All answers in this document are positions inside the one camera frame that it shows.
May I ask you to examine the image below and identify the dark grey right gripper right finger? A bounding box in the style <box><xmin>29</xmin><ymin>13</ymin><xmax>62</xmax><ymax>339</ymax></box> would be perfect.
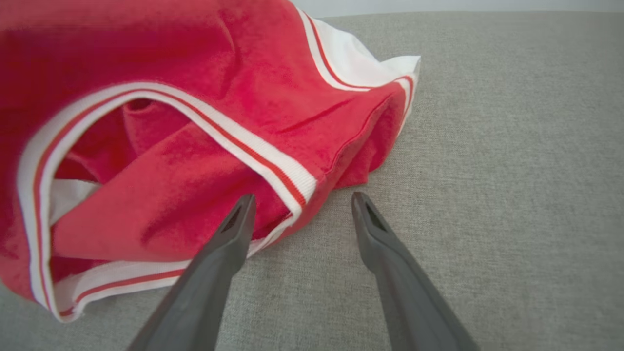
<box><xmin>351</xmin><ymin>191</ymin><xmax>479</xmax><ymax>351</ymax></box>

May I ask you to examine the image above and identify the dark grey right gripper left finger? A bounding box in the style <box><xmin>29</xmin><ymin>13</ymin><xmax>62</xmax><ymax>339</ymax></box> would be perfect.
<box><xmin>127</xmin><ymin>194</ymin><xmax>257</xmax><ymax>351</ymax></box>

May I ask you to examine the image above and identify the red white basketball jersey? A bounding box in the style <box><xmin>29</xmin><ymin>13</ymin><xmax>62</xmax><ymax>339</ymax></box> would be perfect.
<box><xmin>0</xmin><ymin>0</ymin><xmax>421</xmax><ymax>323</ymax></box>

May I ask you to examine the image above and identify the grey fabric sofa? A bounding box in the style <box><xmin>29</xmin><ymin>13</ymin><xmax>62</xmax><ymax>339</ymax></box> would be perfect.
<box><xmin>0</xmin><ymin>11</ymin><xmax>624</xmax><ymax>351</ymax></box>

